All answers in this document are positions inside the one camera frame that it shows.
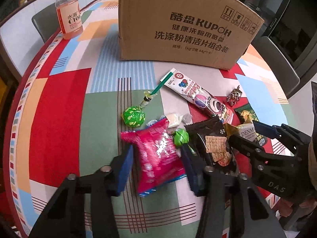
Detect pink snack packet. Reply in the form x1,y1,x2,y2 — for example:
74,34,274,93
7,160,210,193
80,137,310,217
120,118,187,197

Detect black cracker packet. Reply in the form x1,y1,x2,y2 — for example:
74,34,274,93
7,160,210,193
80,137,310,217
185,118,239,176

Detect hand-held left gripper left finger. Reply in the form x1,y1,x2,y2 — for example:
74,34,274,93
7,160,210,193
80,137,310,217
30,145,135,238

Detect small green wrapped candy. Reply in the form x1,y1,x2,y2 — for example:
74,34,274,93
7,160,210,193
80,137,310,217
173,128,190,147

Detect green wrapped lollipop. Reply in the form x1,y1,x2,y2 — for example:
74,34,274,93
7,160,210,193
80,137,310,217
121,71,176,129

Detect red foil wrapped candy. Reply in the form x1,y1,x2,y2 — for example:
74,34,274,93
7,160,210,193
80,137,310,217
226,85,243,107

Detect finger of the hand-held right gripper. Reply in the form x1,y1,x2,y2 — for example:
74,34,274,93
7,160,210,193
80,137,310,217
252,120,312,155
227,136,296,170

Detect long white cookie packet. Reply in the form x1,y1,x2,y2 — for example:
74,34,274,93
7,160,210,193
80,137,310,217
160,69,234,124

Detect dark glass door cabinet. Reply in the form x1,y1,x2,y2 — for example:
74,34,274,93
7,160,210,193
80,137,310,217
233,0,317,65

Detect dark green biscuit packet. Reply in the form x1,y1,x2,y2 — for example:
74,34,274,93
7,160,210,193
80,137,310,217
223,106,268,147

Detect person's right hand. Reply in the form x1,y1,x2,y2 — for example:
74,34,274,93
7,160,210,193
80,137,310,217
279,197,317,221

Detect dark grey chair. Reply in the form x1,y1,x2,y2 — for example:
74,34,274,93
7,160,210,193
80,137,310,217
252,36,301,98

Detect colourful patterned tablecloth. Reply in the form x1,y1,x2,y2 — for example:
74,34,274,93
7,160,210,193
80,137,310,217
10,0,305,238

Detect white wrapped candy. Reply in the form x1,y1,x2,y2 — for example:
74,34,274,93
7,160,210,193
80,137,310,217
161,113,192,129

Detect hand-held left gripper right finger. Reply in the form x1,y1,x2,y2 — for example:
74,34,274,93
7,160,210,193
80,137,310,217
181,144,285,238

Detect brown cardboard box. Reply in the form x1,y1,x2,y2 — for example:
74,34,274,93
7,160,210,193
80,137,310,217
117,0,265,70

